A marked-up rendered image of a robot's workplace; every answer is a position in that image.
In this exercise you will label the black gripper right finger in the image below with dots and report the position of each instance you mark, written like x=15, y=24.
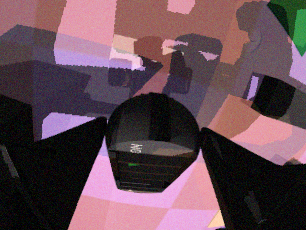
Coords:
x=249, y=188

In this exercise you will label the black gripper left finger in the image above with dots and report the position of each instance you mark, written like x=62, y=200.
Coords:
x=51, y=173

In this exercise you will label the dark grey switch panel with green rocker switches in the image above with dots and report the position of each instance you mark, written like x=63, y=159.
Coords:
x=151, y=140

